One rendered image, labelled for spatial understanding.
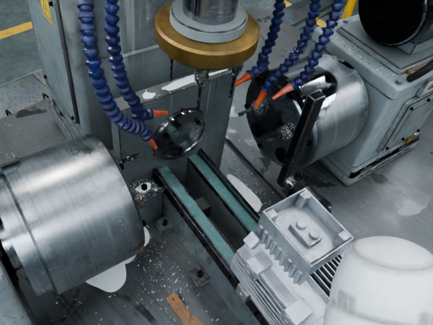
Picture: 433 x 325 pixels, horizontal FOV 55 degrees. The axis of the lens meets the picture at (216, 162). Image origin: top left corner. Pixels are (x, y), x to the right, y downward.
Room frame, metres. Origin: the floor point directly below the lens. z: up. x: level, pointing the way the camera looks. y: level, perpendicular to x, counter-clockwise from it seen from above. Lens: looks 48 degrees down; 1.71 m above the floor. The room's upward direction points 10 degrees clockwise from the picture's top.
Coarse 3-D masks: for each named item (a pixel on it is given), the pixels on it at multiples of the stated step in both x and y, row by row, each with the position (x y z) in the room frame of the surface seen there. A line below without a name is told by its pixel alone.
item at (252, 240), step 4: (252, 232) 0.40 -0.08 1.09; (248, 236) 0.40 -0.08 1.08; (252, 236) 0.40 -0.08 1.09; (256, 236) 0.40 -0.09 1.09; (244, 240) 0.40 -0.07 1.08; (248, 240) 0.39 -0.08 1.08; (252, 240) 0.39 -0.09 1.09; (256, 240) 0.39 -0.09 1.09; (260, 240) 0.39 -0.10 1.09; (248, 244) 0.39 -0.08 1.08; (252, 244) 0.39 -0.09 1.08; (256, 244) 0.39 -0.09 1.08; (252, 248) 0.38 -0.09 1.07; (320, 320) 0.27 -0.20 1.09; (316, 324) 0.27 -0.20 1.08; (320, 324) 0.27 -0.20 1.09
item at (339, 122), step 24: (264, 72) 0.82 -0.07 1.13; (288, 72) 0.79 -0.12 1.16; (336, 72) 0.83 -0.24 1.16; (288, 96) 0.75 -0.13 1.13; (336, 96) 0.77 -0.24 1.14; (360, 96) 0.80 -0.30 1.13; (264, 120) 0.78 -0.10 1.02; (288, 120) 0.73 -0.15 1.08; (336, 120) 0.73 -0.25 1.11; (360, 120) 0.77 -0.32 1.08; (264, 144) 0.77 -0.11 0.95; (288, 144) 0.71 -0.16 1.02; (312, 144) 0.68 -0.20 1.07; (336, 144) 0.72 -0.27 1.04
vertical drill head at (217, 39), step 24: (192, 0) 0.61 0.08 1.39; (216, 0) 0.60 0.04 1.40; (168, 24) 0.62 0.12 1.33; (192, 24) 0.59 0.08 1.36; (216, 24) 0.60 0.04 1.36; (240, 24) 0.62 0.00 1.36; (168, 48) 0.57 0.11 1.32; (192, 48) 0.56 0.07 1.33; (216, 48) 0.57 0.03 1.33; (240, 48) 0.58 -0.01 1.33
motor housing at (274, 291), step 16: (240, 256) 0.38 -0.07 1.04; (272, 256) 0.37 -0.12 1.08; (240, 272) 0.37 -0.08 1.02; (272, 272) 0.35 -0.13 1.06; (320, 272) 0.34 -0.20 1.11; (256, 288) 0.33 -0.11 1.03; (272, 288) 0.32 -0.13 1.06; (288, 288) 0.33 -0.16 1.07; (304, 288) 0.32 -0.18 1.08; (320, 288) 0.32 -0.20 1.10; (256, 304) 0.33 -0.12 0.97; (272, 304) 0.31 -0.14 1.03; (288, 304) 0.30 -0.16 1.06; (320, 304) 0.30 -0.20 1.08; (272, 320) 0.29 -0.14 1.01
